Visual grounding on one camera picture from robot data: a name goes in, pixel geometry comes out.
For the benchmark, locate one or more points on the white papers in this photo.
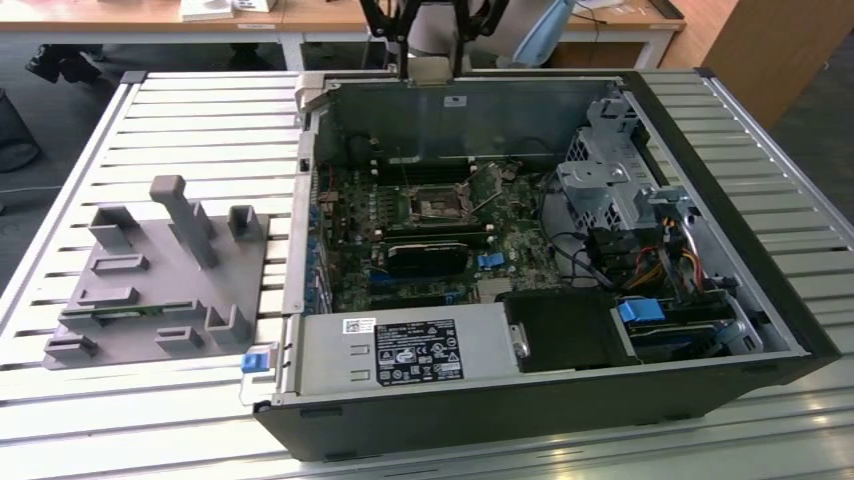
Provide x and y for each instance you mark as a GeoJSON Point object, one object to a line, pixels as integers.
{"type": "Point", "coordinates": [613, 6]}

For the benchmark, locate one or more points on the silver chip heatsink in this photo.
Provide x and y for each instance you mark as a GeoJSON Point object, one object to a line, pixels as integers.
{"type": "Point", "coordinates": [496, 289]}

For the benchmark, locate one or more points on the CPU socket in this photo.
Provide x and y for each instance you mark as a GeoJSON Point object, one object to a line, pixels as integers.
{"type": "Point", "coordinates": [436, 205]}

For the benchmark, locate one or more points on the silver disk bay cage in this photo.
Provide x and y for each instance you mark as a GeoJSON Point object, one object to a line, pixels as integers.
{"type": "Point", "coordinates": [589, 185]}

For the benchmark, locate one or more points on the silver power supply with label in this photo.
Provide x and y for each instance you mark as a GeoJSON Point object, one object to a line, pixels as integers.
{"type": "Point", "coordinates": [333, 360]}

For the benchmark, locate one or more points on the blue flat connector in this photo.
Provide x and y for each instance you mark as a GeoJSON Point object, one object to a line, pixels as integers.
{"type": "Point", "coordinates": [489, 260]}

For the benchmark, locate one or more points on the green RAM stick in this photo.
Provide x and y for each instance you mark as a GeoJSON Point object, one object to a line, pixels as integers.
{"type": "Point", "coordinates": [153, 310]}

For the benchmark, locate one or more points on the black plastic shroud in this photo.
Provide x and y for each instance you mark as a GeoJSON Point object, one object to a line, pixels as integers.
{"type": "Point", "coordinates": [567, 330]}

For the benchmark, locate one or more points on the black graphics card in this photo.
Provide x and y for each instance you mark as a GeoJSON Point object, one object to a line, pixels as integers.
{"type": "Point", "coordinates": [427, 260]}

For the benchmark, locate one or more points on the green motherboard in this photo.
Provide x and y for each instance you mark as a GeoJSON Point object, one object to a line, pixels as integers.
{"type": "Point", "coordinates": [520, 250]}

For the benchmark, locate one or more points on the wooden cabinet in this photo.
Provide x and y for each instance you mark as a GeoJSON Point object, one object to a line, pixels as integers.
{"type": "Point", "coordinates": [767, 50]}

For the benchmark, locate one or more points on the black RAM slot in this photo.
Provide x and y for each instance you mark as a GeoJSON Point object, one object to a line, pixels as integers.
{"type": "Point", "coordinates": [433, 231]}
{"type": "Point", "coordinates": [433, 240]}

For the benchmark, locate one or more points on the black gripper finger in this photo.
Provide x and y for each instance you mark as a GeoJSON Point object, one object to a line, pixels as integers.
{"type": "Point", "coordinates": [459, 55]}
{"type": "Point", "coordinates": [403, 60]}

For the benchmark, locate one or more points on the black silver PC case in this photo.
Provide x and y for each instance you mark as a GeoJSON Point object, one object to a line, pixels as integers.
{"type": "Point", "coordinates": [467, 425]}

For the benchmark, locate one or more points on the hard disk in blue carrier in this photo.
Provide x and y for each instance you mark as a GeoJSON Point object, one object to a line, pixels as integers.
{"type": "Point", "coordinates": [640, 312]}

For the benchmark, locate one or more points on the white box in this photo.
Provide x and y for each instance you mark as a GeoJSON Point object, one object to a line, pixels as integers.
{"type": "Point", "coordinates": [202, 10]}

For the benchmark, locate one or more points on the black office chair base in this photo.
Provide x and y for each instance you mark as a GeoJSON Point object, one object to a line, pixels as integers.
{"type": "Point", "coordinates": [66, 62]}

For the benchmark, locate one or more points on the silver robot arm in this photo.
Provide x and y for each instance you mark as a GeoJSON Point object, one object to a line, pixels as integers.
{"type": "Point", "coordinates": [547, 35]}

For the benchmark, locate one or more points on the grey plastic parts rack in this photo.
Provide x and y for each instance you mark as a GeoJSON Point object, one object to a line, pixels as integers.
{"type": "Point", "coordinates": [166, 300]}

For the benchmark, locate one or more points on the blue case latch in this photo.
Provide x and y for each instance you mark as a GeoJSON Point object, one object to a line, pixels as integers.
{"type": "Point", "coordinates": [255, 362]}

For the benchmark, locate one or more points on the silver square CPU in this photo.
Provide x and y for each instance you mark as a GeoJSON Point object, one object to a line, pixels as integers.
{"type": "Point", "coordinates": [428, 72]}

